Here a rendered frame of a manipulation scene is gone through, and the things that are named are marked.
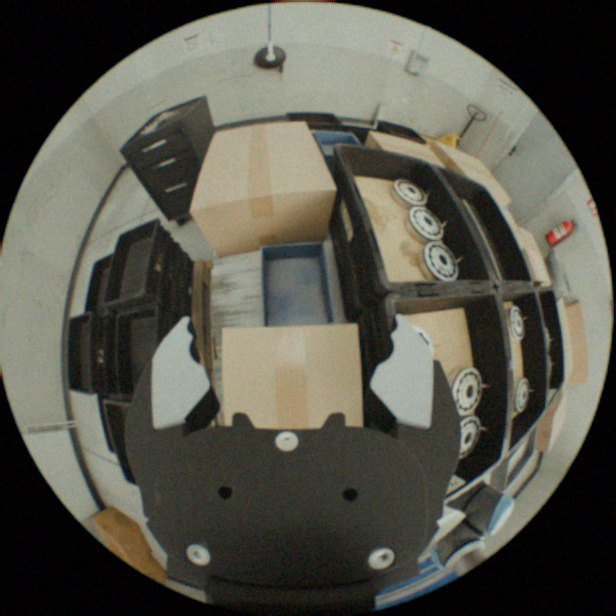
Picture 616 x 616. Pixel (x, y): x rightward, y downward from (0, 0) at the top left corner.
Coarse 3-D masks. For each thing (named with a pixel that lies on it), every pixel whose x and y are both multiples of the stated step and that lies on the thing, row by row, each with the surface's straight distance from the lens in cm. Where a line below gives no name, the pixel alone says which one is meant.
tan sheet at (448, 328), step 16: (416, 320) 42; (432, 320) 44; (448, 320) 48; (464, 320) 52; (432, 336) 44; (448, 336) 47; (464, 336) 51; (448, 352) 47; (464, 352) 51; (448, 368) 46
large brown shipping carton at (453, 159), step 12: (432, 144) 107; (444, 156) 101; (456, 156) 106; (468, 156) 125; (456, 168) 96; (468, 168) 103; (480, 168) 122; (480, 180) 102; (492, 180) 122; (492, 192) 103; (504, 192) 124; (504, 204) 123
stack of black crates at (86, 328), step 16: (80, 320) 135; (96, 320) 117; (112, 320) 125; (80, 336) 142; (96, 336) 116; (112, 336) 122; (80, 352) 141; (96, 352) 115; (112, 352) 121; (80, 368) 140; (96, 368) 115; (112, 368) 121; (80, 384) 140; (96, 384) 114; (112, 384) 121
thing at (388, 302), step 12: (468, 288) 40; (480, 288) 43; (492, 288) 48; (384, 300) 28; (396, 300) 28; (408, 300) 30; (420, 300) 31; (384, 312) 28; (384, 324) 28; (504, 324) 48; (384, 336) 28; (504, 336) 48; (384, 348) 29; (504, 348) 48; (504, 432) 53; (504, 444) 55; (492, 468) 54; (456, 492) 47
